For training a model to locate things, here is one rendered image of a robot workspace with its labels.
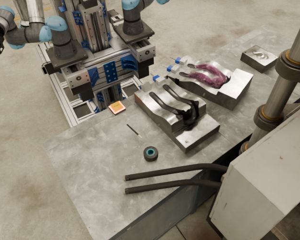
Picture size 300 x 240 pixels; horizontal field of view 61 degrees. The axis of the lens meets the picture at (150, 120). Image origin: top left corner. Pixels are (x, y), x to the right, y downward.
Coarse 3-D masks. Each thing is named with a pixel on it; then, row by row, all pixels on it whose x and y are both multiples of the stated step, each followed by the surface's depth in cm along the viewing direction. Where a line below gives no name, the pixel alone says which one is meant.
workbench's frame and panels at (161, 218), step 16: (240, 144) 156; (224, 160) 161; (208, 176) 160; (176, 192) 139; (192, 192) 161; (208, 192) 189; (160, 208) 143; (176, 208) 163; (192, 208) 188; (144, 224) 144; (160, 224) 164
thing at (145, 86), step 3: (147, 81) 162; (141, 84) 161; (144, 84) 159; (147, 84) 160; (141, 87) 162; (144, 87) 160; (147, 87) 161; (150, 87) 162; (144, 90) 161; (147, 90) 161
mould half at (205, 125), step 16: (144, 96) 159; (160, 96) 159; (192, 96) 154; (160, 112) 149; (160, 128) 153; (176, 128) 143; (192, 128) 145; (208, 128) 145; (176, 144) 146; (192, 144) 140
